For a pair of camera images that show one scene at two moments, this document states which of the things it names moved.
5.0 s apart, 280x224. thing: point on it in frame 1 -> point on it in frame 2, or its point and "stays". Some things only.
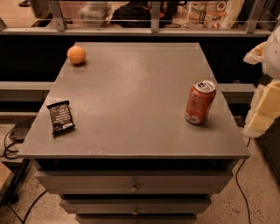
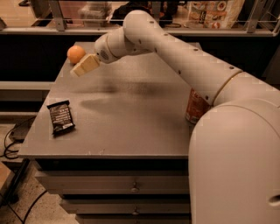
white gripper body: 272,57 -> 101,50
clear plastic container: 95,10 stays
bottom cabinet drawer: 136,218 stays
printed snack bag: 220,14 stays
